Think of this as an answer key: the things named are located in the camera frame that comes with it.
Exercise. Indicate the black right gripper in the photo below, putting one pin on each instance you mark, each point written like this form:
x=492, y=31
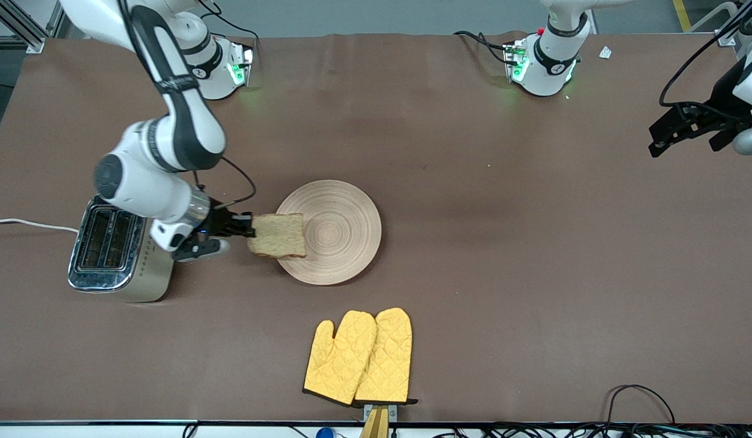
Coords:
x=219, y=221

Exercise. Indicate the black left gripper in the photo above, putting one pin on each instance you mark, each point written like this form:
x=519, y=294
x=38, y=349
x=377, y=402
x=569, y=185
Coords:
x=721, y=99

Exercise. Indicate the brown bread slice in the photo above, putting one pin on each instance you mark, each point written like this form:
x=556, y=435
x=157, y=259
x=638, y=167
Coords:
x=278, y=236

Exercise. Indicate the beige ribbed round plate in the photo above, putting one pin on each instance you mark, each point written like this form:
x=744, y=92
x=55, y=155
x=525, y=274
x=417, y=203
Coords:
x=339, y=237

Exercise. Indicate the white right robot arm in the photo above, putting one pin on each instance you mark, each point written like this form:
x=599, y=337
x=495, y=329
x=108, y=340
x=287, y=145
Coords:
x=169, y=146

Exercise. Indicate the chrome and beige toaster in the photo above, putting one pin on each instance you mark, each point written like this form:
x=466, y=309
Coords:
x=139, y=280

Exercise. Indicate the small white paper scrap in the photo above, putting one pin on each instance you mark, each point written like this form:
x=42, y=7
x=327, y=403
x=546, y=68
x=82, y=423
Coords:
x=605, y=52

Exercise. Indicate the yellow quilted oven mitt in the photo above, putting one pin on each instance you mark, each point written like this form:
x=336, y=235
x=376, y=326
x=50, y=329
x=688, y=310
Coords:
x=391, y=359
x=339, y=359

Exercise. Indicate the small blue round object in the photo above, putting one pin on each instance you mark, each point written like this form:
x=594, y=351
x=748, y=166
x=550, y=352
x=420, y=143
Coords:
x=324, y=433

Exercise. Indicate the grey metal bracket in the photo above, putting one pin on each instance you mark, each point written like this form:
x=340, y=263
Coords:
x=393, y=412

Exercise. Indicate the aluminium frame profile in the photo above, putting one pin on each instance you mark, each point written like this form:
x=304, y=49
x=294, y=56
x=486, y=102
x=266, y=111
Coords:
x=29, y=33

